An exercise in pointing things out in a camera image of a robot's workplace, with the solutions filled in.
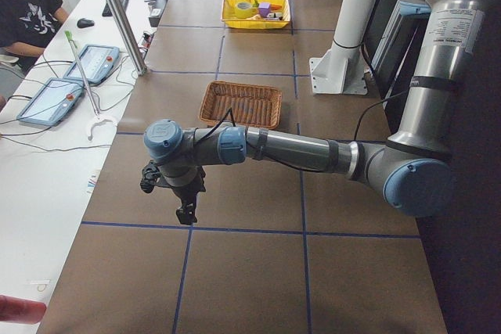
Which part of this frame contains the far blue teach pendant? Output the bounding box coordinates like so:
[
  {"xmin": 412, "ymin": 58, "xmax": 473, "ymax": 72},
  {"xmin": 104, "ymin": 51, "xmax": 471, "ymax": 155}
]
[{"xmin": 79, "ymin": 44, "xmax": 120, "ymax": 87}]

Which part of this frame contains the person in black shirt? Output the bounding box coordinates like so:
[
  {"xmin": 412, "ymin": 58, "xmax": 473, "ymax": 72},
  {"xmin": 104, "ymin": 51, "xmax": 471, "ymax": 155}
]
[{"xmin": 1, "ymin": 0, "xmax": 69, "ymax": 73}]

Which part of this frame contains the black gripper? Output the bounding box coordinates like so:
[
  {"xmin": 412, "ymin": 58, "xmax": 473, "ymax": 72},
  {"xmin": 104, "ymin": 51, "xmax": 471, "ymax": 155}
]
[{"xmin": 158, "ymin": 166, "xmax": 206, "ymax": 224}]

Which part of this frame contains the yellow plastic basket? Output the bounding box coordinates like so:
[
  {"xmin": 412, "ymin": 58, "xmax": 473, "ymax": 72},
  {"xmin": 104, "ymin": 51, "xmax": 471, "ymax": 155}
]
[{"xmin": 221, "ymin": 0, "xmax": 290, "ymax": 30}]

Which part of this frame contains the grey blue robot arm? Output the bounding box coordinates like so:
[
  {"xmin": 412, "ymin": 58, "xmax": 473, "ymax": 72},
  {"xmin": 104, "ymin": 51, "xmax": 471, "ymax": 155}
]
[{"xmin": 140, "ymin": 0, "xmax": 499, "ymax": 225}]

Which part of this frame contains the blue teach pendant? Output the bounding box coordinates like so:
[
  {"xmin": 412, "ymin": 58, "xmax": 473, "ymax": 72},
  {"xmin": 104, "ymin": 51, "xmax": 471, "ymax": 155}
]
[
  {"xmin": 79, "ymin": 44, "xmax": 120, "ymax": 87},
  {"xmin": 16, "ymin": 77, "xmax": 84, "ymax": 126}
]

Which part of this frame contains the yellow tape roll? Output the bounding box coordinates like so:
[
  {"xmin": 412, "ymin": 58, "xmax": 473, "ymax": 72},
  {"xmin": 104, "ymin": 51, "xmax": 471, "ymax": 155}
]
[{"xmin": 234, "ymin": 2, "xmax": 258, "ymax": 20}]

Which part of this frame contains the purple block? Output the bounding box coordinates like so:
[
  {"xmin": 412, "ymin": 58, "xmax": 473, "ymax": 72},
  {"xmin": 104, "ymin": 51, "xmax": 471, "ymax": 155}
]
[{"xmin": 258, "ymin": 2, "xmax": 272, "ymax": 19}]

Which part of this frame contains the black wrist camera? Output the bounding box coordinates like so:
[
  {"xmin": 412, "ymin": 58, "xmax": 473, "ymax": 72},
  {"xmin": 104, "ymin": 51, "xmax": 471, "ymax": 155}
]
[{"xmin": 139, "ymin": 160, "xmax": 161, "ymax": 194}]

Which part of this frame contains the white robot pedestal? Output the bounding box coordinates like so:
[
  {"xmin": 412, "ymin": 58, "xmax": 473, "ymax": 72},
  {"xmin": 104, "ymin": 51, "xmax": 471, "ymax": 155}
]
[{"xmin": 309, "ymin": 0, "xmax": 376, "ymax": 95}]

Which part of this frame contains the red cylinder object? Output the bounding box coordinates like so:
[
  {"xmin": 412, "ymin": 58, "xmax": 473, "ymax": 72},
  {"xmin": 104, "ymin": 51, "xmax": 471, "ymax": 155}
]
[{"xmin": 1, "ymin": 295, "xmax": 47, "ymax": 325}]

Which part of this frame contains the black computer mouse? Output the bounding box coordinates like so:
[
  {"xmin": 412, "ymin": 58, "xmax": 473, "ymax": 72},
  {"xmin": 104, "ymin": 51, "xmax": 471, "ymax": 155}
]
[{"xmin": 77, "ymin": 18, "xmax": 95, "ymax": 29}]

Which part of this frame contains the brown wicker basket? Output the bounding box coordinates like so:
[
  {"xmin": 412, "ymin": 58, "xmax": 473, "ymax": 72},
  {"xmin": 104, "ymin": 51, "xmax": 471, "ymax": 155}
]
[{"xmin": 199, "ymin": 81, "xmax": 283, "ymax": 129}]

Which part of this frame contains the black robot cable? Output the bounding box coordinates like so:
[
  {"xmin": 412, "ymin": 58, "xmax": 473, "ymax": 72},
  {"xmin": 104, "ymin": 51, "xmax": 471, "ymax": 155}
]
[{"xmin": 203, "ymin": 89, "xmax": 410, "ymax": 173}]

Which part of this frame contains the black white toy cow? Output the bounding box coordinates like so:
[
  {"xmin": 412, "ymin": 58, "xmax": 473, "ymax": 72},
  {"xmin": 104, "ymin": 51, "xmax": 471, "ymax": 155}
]
[{"xmin": 265, "ymin": 13, "xmax": 283, "ymax": 21}]

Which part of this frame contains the near blue teach pendant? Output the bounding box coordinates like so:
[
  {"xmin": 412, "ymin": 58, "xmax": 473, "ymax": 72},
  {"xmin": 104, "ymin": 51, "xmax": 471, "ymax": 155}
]
[{"xmin": 16, "ymin": 77, "xmax": 84, "ymax": 126}]

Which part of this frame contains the aluminium frame post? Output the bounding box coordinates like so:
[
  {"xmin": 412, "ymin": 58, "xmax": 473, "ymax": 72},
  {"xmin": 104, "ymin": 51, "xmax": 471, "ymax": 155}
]
[{"xmin": 105, "ymin": 0, "xmax": 147, "ymax": 77}]

